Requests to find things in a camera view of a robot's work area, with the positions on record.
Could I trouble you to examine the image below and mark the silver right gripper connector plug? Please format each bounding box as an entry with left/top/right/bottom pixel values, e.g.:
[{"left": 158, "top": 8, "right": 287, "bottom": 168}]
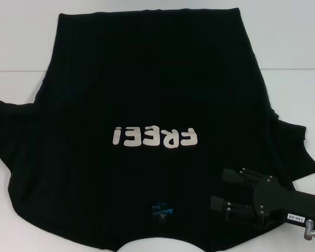
[{"left": 304, "top": 219, "right": 315, "bottom": 240}]

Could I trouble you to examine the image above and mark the black T-shirt with white lettering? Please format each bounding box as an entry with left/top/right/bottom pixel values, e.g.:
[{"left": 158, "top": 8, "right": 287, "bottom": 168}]
[{"left": 0, "top": 7, "right": 315, "bottom": 252}]

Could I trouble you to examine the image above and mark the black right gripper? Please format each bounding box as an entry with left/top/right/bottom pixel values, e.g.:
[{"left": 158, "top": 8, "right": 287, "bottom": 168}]
[{"left": 210, "top": 167, "right": 315, "bottom": 224}]

